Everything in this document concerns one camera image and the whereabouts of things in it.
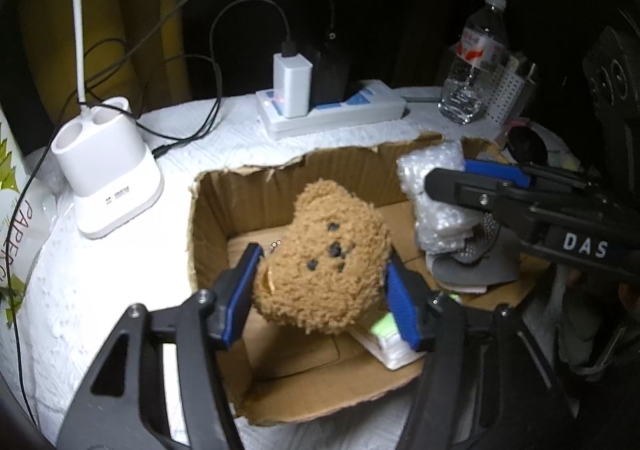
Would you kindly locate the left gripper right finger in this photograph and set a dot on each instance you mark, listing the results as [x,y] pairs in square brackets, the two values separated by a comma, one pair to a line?
[411,302]

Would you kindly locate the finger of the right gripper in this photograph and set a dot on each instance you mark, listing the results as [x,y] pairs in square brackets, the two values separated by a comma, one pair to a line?
[495,172]
[479,193]

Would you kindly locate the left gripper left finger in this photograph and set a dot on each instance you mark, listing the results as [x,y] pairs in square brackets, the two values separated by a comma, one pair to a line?
[233,291]

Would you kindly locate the green white tissue pack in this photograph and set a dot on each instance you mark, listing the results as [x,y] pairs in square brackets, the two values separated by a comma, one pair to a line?
[377,332]

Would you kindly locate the grey dotted sock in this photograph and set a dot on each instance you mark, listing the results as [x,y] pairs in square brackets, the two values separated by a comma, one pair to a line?
[489,257]

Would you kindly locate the brown teddy bear plush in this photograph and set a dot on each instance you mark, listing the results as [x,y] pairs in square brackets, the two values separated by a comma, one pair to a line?
[329,267]

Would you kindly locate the black round lid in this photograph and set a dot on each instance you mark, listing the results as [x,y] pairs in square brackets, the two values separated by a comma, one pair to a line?
[526,147]

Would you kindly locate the brown cardboard box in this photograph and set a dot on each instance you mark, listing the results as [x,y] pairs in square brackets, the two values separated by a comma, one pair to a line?
[276,374]

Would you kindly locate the white perforated organizer basket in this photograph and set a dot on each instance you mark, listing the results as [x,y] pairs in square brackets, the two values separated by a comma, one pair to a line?
[509,88]

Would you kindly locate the clear water bottle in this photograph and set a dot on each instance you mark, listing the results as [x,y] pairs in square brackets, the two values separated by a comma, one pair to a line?
[477,54]

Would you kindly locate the white power strip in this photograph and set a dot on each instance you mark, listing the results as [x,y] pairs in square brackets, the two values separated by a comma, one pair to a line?
[373,103]

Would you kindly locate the white embossed table cloth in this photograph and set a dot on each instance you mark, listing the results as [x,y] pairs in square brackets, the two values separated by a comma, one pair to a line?
[80,288]

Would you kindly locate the black power adapter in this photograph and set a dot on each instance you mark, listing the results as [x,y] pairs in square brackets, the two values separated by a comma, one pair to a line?
[329,75]

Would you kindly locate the white desk lamp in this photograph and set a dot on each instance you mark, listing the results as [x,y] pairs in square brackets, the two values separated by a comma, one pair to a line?
[110,169]

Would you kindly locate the white usb charger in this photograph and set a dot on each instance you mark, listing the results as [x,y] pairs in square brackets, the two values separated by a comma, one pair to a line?
[291,84]

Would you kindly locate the paper cup package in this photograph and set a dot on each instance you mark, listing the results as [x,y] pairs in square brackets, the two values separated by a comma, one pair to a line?
[24,230]

